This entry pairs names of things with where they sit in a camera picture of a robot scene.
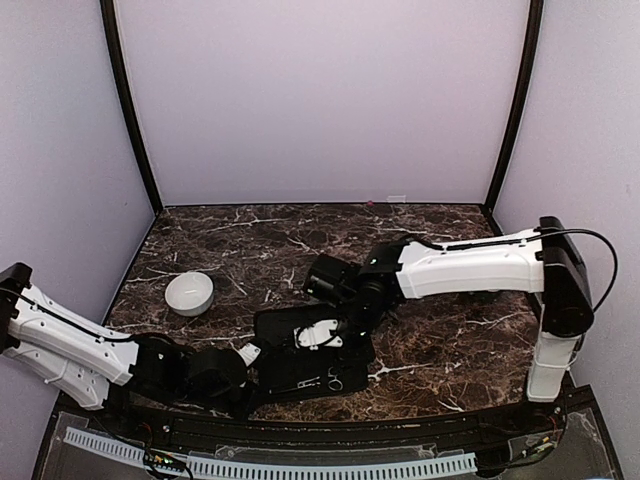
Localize white slotted cable duct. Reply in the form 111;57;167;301
63;427;478;479

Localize black front rail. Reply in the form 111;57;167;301
54;387;596;454

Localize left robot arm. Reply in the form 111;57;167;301
1;262;261;436

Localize black zippered tool case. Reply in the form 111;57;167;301
244;304;375;416

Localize white ceramic bowl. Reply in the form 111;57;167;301
164;271;215;317

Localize left black frame post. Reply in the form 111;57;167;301
99;0;164;216

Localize silver thinning scissors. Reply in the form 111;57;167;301
327;367;344;392

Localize silver straight scissors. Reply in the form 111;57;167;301
269;376;321;394

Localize black frame post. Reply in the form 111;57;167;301
483;0;545;214
99;0;164;216

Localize right black frame post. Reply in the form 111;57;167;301
483;0;545;214

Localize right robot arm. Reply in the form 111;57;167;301
293;216;601;434

